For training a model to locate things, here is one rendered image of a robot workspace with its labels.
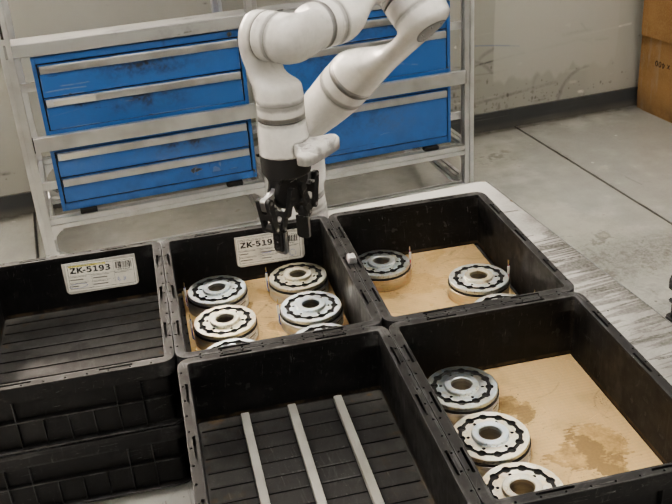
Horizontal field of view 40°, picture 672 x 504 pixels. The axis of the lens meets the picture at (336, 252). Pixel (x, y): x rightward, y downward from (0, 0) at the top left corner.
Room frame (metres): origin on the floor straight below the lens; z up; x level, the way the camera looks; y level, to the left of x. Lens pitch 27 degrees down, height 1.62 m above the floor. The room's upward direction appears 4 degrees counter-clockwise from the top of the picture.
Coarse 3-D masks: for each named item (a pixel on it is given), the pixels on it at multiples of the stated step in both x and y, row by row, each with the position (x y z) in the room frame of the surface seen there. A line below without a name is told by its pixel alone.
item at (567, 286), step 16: (480, 192) 1.57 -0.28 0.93; (368, 208) 1.54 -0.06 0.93; (384, 208) 1.53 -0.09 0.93; (400, 208) 1.54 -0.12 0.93; (496, 208) 1.50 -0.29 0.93; (336, 224) 1.48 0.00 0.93; (512, 224) 1.43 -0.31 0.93; (528, 240) 1.36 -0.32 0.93; (544, 256) 1.30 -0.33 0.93; (560, 272) 1.24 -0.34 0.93; (368, 288) 1.24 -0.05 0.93; (560, 288) 1.20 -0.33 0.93; (384, 304) 1.19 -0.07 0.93; (464, 304) 1.17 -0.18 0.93; (480, 304) 1.17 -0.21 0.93; (384, 320) 1.14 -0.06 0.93; (400, 320) 1.14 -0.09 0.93
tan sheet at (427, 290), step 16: (416, 256) 1.52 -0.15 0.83; (432, 256) 1.52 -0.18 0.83; (448, 256) 1.52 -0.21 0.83; (464, 256) 1.51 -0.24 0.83; (480, 256) 1.51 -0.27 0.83; (416, 272) 1.46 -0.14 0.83; (432, 272) 1.46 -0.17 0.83; (448, 272) 1.45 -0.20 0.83; (400, 288) 1.41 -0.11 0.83; (416, 288) 1.40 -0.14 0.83; (432, 288) 1.40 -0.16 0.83; (400, 304) 1.35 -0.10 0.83; (416, 304) 1.35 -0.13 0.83; (432, 304) 1.34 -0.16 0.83; (448, 304) 1.34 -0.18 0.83
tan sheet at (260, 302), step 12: (252, 288) 1.45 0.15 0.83; (264, 288) 1.44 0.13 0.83; (252, 300) 1.40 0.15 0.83; (264, 300) 1.40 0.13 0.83; (264, 312) 1.36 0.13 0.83; (276, 312) 1.35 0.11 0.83; (192, 324) 1.33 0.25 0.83; (264, 324) 1.32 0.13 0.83; (276, 324) 1.32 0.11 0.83; (264, 336) 1.28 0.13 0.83; (276, 336) 1.28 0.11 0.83; (192, 348) 1.26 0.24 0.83
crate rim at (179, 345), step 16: (288, 224) 1.50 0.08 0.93; (176, 240) 1.46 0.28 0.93; (192, 240) 1.46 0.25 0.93; (336, 240) 1.41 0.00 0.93; (352, 272) 1.29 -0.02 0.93; (176, 304) 1.23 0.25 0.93; (368, 304) 1.19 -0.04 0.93; (176, 320) 1.18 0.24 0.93; (176, 336) 1.14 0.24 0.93; (288, 336) 1.11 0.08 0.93; (304, 336) 1.11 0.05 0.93; (176, 352) 1.09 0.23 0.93; (192, 352) 1.09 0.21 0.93; (208, 352) 1.09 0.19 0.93
